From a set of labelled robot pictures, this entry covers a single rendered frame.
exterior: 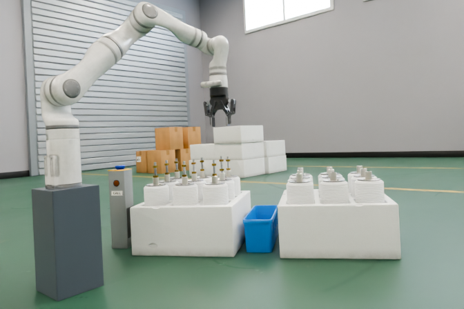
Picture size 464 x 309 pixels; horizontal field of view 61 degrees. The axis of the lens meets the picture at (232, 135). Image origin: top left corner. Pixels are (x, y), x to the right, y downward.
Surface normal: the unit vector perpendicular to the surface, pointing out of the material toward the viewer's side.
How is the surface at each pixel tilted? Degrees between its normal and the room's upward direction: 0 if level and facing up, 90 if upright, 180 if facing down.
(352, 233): 90
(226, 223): 90
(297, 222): 90
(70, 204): 90
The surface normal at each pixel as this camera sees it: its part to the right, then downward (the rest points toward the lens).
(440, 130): -0.66, 0.03
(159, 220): -0.22, 0.00
